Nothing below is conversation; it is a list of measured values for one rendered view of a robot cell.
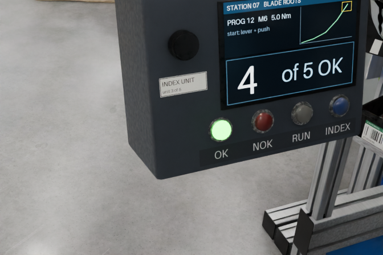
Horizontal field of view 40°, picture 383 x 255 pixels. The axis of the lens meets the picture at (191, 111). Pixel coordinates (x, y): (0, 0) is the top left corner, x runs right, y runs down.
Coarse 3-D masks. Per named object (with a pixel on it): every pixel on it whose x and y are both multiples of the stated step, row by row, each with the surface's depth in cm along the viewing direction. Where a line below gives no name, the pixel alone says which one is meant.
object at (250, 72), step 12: (228, 60) 52; (240, 60) 53; (252, 60) 53; (264, 60) 54; (228, 72) 53; (240, 72) 53; (252, 72) 54; (264, 72) 54; (228, 84) 53; (240, 84) 53; (252, 84) 54; (264, 84) 55; (228, 96) 53; (240, 96) 54; (252, 96) 54; (264, 96) 55
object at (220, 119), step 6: (216, 120) 53; (222, 120) 54; (228, 120) 54; (210, 126) 53; (216, 126) 53; (222, 126) 53; (228, 126) 54; (210, 132) 54; (216, 132) 53; (222, 132) 53; (228, 132) 54; (216, 138) 54; (222, 138) 54
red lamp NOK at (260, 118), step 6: (258, 114) 55; (264, 114) 55; (270, 114) 56; (252, 120) 55; (258, 120) 55; (264, 120) 55; (270, 120) 55; (252, 126) 56; (258, 126) 55; (264, 126) 55; (270, 126) 56; (258, 132) 56; (264, 132) 56
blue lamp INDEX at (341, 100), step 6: (336, 96) 59; (342, 96) 59; (330, 102) 59; (336, 102) 59; (342, 102) 58; (348, 102) 59; (330, 108) 59; (336, 108) 59; (342, 108) 59; (348, 108) 60; (336, 114) 59; (342, 114) 59
